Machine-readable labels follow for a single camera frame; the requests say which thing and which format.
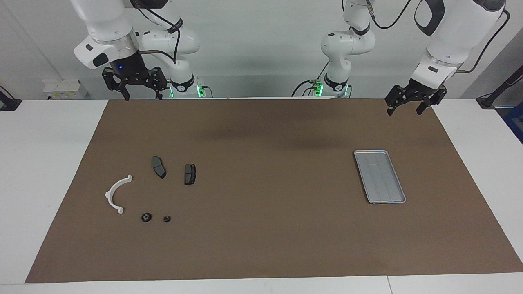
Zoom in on brown table mat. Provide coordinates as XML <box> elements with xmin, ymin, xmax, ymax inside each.
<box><xmin>25</xmin><ymin>98</ymin><xmax>523</xmax><ymax>283</ymax></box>

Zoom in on white wall socket box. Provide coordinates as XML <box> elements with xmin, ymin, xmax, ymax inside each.
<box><xmin>43</xmin><ymin>80</ymin><xmax>88</xmax><ymax>100</ymax></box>

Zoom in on curved dark brake pad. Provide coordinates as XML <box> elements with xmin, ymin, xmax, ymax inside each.
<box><xmin>151</xmin><ymin>156</ymin><xmax>167</xmax><ymax>180</ymax></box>

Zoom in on black table clamp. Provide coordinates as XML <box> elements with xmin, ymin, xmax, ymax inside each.
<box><xmin>0</xmin><ymin>85</ymin><xmax>22</xmax><ymax>111</ymax></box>

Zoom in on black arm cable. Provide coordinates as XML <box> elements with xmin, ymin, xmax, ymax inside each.
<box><xmin>133</xmin><ymin>2</ymin><xmax>183</xmax><ymax>66</ymax></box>
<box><xmin>366</xmin><ymin>0</ymin><xmax>511</xmax><ymax>74</ymax></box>

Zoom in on black left base cables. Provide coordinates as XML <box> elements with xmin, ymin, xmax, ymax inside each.
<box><xmin>291</xmin><ymin>61</ymin><xmax>330</xmax><ymax>97</ymax></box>

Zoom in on blue box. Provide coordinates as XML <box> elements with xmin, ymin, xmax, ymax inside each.
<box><xmin>503</xmin><ymin>102</ymin><xmax>523</xmax><ymax>143</ymax></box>

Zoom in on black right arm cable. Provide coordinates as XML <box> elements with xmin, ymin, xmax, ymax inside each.
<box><xmin>133</xmin><ymin>2</ymin><xmax>183</xmax><ymax>66</ymax></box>

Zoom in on white curved plastic bracket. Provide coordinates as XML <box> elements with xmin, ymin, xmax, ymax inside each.
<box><xmin>105</xmin><ymin>174</ymin><xmax>133</xmax><ymax>215</ymax></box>

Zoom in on silver metal tray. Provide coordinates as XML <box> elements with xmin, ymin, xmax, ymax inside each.
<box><xmin>354</xmin><ymin>149</ymin><xmax>407</xmax><ymax>204</ymax></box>

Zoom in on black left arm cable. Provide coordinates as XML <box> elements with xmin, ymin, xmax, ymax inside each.
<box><xmin>366</xmin><ymin>0</ymin><xmax>511</xmax><ymax>74</ymax></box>

